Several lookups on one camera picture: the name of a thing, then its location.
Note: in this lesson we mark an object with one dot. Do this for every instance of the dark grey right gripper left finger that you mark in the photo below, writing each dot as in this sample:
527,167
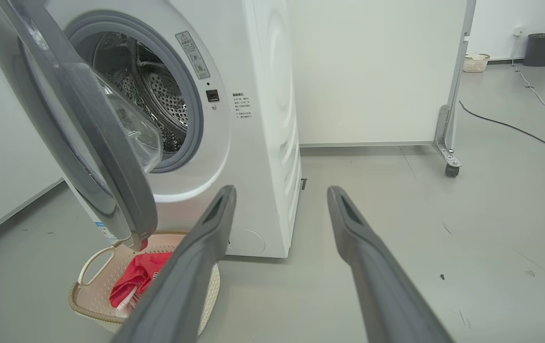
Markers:
177,286

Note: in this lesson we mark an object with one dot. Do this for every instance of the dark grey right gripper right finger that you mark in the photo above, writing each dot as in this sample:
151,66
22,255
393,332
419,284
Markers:
381,290

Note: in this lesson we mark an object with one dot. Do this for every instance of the red Bulls jersey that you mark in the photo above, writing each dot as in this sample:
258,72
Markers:
139,276

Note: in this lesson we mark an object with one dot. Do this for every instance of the cream perforated laundry basket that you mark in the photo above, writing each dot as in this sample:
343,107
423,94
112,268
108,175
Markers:
91,300

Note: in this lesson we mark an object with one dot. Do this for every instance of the white front-load washing machine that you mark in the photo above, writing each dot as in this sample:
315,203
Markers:
262,143

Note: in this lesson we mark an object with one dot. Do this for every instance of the stainless steel washing machine drum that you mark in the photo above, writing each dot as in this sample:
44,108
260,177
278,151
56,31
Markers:
167,100

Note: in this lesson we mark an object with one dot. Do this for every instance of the black door lock socket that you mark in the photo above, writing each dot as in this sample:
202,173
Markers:
212,95

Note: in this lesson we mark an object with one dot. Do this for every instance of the small cream woven basket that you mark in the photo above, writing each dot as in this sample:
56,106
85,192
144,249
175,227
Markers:
476,63

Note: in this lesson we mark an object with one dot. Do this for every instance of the blue white energy label sticker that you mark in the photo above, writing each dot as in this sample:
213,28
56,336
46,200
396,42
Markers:
102,229

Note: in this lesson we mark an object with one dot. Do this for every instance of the black caster wheel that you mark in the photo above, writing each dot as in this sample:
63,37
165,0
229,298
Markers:
451,171

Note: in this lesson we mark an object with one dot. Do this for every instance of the grey warning label sticker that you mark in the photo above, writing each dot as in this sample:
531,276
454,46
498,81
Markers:
193,55

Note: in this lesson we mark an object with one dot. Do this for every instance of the dark grey trash bin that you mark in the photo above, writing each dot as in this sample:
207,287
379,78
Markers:
541,50

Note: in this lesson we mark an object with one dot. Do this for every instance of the white wall socket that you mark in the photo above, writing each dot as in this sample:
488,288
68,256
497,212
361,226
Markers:
518,31

